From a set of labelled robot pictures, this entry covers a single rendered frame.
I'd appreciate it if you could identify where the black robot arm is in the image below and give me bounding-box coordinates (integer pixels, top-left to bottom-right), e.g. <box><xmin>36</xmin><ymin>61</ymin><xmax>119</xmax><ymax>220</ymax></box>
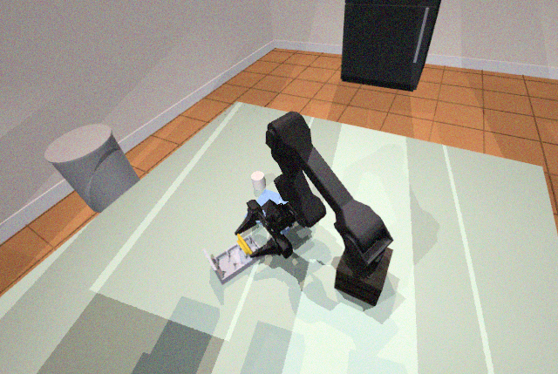
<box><xmin>261</xmin><ymin>111</ymin><xmax>394</xmax><ymax>279</ymax></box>

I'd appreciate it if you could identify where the light blue flat mat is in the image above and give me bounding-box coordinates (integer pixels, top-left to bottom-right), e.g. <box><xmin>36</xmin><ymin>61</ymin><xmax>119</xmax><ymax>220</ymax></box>
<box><xmin>256</xmin><ymin>189</ymin><xmax>292</xmax><ymax>235</ymax></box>

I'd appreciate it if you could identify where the yellow plate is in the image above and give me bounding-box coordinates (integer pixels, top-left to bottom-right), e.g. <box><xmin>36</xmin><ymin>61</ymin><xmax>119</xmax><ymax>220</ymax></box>
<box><xmin>237</xmin><ymin>234</ymin><xmax>252</xmax><ymax>254</ymax></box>

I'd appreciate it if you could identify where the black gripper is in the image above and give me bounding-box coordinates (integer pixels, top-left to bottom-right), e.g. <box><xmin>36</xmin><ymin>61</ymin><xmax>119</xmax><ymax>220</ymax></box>
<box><xmin>235</xmin><ymin>200</ymin><xmax>296</xmax><ymax>259</ymax></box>

